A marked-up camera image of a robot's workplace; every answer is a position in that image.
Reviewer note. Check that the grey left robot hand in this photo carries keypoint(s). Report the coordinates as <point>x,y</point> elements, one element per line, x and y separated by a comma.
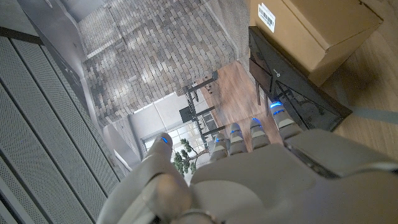
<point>264,186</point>

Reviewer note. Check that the brown cardboard packing box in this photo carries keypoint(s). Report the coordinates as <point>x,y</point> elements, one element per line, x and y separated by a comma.
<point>311,37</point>

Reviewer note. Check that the printed office backdrop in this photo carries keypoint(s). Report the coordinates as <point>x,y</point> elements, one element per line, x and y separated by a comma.
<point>155,46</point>

